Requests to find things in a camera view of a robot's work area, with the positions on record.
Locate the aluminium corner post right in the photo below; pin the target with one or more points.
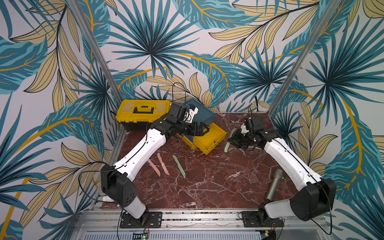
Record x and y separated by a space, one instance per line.
323 21

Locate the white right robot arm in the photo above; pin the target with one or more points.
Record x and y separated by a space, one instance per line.
315 195

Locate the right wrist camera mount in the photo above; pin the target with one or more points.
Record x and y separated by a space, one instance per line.
247 126

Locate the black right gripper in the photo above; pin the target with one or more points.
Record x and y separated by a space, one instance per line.
240 139

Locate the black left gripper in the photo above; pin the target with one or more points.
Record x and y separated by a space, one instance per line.
195 132

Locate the pink fruit knife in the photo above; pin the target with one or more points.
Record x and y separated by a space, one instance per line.
154 167
163 164

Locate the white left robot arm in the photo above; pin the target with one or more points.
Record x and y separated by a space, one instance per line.
117 180

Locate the pink fruit knife right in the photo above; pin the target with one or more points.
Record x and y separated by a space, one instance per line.
163 164

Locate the aluminium corner post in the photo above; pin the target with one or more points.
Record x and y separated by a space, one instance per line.
94 46
323 21

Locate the yellow black toolbox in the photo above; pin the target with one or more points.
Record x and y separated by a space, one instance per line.
135 114

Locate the pink fruit knife left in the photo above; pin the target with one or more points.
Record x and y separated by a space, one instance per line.
154 167

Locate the teal and yellow drawer cabinet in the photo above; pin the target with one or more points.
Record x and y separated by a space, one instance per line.
204 115

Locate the yellow bottom drawer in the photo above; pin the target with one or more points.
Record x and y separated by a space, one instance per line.
207 142

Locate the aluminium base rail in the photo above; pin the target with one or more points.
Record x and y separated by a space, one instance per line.
206 224

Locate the aluminium corner post left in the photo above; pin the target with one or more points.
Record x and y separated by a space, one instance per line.
94 46

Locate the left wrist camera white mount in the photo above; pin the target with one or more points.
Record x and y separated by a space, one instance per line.
191 111

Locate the green fruit knife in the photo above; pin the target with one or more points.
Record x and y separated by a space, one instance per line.
182 171
226 149

